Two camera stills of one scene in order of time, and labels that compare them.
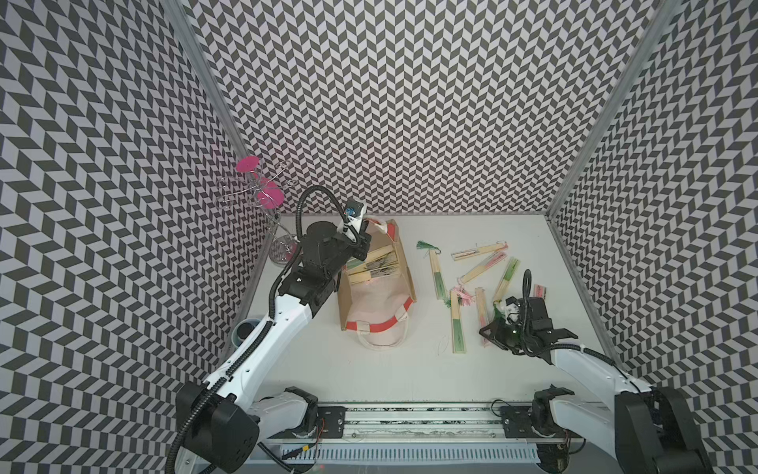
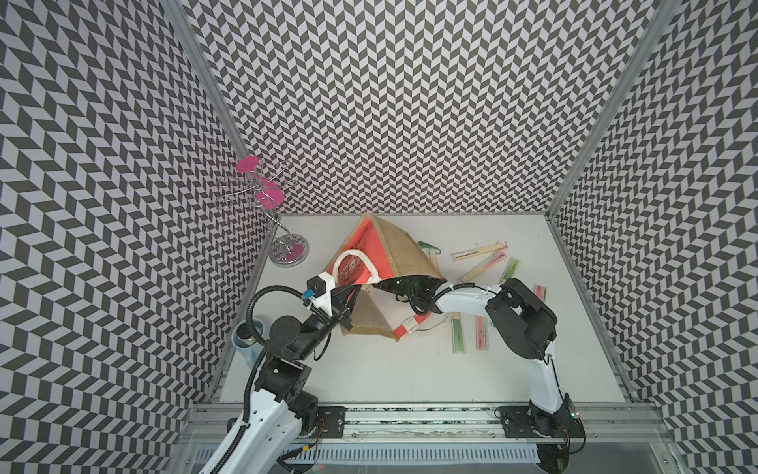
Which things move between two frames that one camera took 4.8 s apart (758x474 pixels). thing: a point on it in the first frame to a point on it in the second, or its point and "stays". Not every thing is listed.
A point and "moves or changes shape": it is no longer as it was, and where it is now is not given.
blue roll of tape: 241,329 stays
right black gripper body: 510,336 to 396,283
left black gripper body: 347,248 to 341,314
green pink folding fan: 459,297 stays
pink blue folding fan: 540,290 stays
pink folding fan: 489,264 stays
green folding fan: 506,278 stays
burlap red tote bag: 378,309 moves or changes shape
